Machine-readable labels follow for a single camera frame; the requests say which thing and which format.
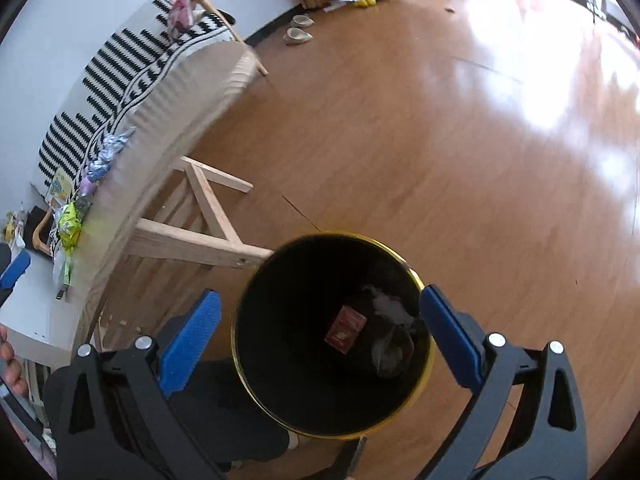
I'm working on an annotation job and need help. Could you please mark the white green packet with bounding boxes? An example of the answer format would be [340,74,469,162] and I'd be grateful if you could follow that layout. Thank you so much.
[52,252,73,301]

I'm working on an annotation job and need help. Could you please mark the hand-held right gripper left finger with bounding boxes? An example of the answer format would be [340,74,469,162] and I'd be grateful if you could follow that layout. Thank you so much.
[42,289,236,480]

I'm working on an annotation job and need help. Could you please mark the colourful picture book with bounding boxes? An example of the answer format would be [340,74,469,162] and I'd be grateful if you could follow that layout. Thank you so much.
[46,167,73,208]

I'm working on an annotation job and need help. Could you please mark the black cushion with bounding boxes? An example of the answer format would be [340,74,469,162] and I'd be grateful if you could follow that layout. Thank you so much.
[25,205,56,256]

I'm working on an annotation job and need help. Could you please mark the red packet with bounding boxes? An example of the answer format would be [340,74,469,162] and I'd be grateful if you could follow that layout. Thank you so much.
[324,305,366,353]

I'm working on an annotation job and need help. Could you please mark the wooden frame sofa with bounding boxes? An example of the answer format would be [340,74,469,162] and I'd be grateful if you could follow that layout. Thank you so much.
[30,0,270,261]

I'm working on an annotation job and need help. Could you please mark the yellow green wrapper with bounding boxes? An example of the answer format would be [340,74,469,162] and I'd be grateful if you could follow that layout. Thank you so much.
[55,205,83,256]

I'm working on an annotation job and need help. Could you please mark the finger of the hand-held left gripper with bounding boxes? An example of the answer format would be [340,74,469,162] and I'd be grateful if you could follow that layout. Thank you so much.
[0,242,32,308]

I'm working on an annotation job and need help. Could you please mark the black bin with gold rim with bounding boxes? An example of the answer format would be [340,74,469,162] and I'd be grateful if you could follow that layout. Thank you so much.
[231,231,437,442]

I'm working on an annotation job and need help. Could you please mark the pink cushion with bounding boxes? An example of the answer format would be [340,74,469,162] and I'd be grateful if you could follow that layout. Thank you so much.
[167,0,203,36]

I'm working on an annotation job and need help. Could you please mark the blue silver wrapper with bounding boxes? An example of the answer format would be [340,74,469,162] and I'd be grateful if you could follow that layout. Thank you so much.
[107,126,137,153]

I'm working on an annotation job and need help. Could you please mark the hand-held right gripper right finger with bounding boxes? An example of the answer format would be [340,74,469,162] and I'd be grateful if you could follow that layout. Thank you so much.
[419,284,593,480]

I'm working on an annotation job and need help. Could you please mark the black and white striped blanket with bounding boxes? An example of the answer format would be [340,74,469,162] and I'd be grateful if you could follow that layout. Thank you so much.
[37,0,236,196]

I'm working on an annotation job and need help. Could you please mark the person's left hand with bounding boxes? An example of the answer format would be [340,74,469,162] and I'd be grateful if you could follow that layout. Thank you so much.
[0,325,30,401]

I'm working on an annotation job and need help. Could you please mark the oval wooden table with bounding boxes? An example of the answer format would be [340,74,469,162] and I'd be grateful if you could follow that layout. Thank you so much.
[50,42,275,361]

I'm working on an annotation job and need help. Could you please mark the grey crumpled wrapper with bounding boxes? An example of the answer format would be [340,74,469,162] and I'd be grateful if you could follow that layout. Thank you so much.
[367,285,421,378]

